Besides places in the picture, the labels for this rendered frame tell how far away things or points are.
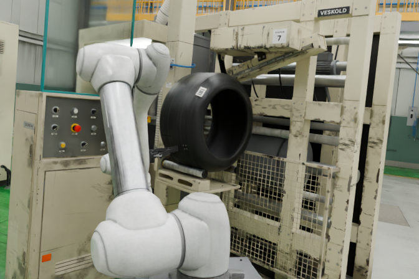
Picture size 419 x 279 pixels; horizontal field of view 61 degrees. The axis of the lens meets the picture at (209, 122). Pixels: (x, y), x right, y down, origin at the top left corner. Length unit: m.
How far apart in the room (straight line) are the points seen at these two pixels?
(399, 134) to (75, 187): 9.84
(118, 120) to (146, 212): 0.30
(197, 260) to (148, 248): 0.16
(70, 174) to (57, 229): 0.31
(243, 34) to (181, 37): 0.38
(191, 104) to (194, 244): 0.98
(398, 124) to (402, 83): 1.17
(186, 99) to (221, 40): 0.62
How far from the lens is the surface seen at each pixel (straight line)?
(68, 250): 2.34
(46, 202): 2.18
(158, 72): 1.28
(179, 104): 1.89
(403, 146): 11.18
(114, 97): 1.15
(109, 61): 1.20
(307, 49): 2.14
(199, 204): 1.02
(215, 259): 1.06
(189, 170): 2.01
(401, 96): 11.22
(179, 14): 2.29
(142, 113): 1.44
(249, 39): 2.21
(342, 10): 2.31
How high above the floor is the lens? 1.29
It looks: 3 degrees down
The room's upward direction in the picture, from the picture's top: 5 degrees clockwise
